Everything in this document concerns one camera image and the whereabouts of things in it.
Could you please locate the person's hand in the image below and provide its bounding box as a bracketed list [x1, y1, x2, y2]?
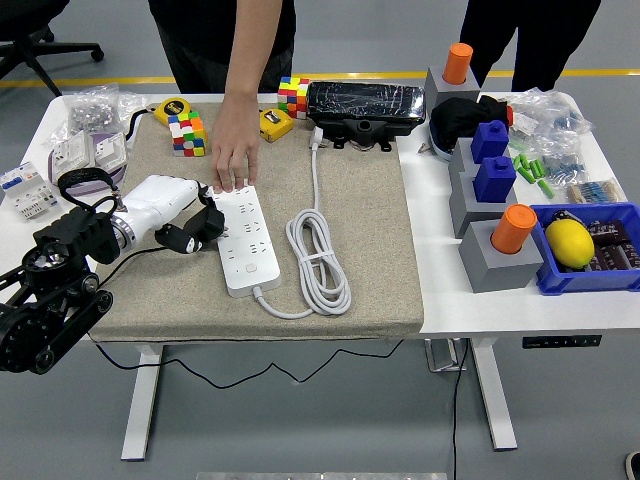
[209, 94, 261, 194]

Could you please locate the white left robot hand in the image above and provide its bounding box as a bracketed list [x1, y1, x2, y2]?
[119, 174, 229, 255]

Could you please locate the black plug adapter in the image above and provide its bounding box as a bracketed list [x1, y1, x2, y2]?
[182, 204, 231, 246]

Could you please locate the white power strip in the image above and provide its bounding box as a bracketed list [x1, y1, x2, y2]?
[212, 185, 282, 300]

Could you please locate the thin black plug cord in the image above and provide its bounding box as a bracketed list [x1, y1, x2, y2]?
[87, 244, 405, 390]

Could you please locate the purple plastic tray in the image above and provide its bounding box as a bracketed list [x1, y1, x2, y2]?
[47, 132, 129, 197]

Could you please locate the squarish yellow tape measure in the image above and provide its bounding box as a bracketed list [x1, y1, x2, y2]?
[258, 108, 295, 144]

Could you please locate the scrambled colourful puzzle cube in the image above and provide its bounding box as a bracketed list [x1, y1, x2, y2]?
[277, 76, 311, 120]
[167, 110, 209, 158]

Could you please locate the round yellow tape measure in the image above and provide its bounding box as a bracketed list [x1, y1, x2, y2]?
[152, 97, 194, 126]

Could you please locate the empty clear plastic bag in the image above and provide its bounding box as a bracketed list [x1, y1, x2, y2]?
[117, 92, 151, 124]

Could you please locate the clear bag of screws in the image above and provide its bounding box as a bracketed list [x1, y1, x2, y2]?
[59, 82, 124, 136]

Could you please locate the person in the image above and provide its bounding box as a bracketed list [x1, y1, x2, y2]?
[147, 0, 296, 95]

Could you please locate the white circuit breaker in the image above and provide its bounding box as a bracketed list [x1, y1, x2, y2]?
[0, 162, 61, 221]

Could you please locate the black film-wrapped device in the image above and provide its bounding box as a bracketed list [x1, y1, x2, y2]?
[304, 79, 427, 152]

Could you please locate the grey-brown mat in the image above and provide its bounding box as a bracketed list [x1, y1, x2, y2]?
[89, 102, 425, 342]

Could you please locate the white table leg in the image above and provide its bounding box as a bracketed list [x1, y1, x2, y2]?
[469, 338, 519, 451]
[120, 343, 165, 462]

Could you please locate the white blue rimmed object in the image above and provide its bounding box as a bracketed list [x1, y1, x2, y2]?
[430, 130, 456, 162]

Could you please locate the grey block with hole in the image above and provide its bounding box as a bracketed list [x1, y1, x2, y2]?
[458, 219, 545, 294]
[448, 137, 481, 176]
[424, 64, 481, 109]
[448, 172, 519, 239]

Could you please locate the black cloth bundle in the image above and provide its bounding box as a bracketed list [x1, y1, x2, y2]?
[429, 94, 514, 144]

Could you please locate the black office chair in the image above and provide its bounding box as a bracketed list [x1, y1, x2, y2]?
[0, 0, 106, 99]

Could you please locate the orange cylinder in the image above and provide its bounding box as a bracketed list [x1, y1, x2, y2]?
[444, 42, 475, 86]
[489, 203, 539, 255]

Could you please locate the blue peg block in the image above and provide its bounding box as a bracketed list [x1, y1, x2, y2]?
[472, 155, 517, 204]
[469, 119, 511, 164]

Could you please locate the small white bagged box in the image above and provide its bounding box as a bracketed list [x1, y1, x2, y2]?
[509, 112, 539, 139]

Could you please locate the clear bag of parts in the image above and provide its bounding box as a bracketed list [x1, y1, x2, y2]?
[507, 88, 599, 151]

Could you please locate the bag of blue components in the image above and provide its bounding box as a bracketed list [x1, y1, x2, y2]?
[539, 144, 589, 184]

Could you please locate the yellow lemon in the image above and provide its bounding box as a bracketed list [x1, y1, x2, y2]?
[544, 219, 596, 267]

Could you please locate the bag of striped resistors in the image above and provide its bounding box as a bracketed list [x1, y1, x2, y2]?
[564, 177, 629, 205]

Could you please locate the blue plastic bin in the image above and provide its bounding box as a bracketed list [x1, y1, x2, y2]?
[529, 201, 640, 297]

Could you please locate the black desk control panel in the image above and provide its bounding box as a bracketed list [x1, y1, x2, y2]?
[521, 333, 603, 350]

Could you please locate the brown capacitor pile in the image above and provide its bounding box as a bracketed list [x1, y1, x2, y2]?
[584, 219, 640, 274]

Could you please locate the white wall socket panel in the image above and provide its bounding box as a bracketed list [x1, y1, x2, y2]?
[91, 132, 127, 174]

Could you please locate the black cord strap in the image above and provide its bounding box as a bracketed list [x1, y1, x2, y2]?
[123, 105, 156, 147]

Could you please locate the white power strip cord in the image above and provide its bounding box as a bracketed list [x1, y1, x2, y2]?
[254, 124, 353, 320]

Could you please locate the white wall switch panel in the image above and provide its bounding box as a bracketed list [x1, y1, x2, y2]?
[51, 130, 99, 176]

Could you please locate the silver under-table bracket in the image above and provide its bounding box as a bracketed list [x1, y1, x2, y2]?
[423, 338, 469, 374]

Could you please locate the black floor cable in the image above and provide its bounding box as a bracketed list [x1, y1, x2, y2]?
[449, 339, 474, 480]

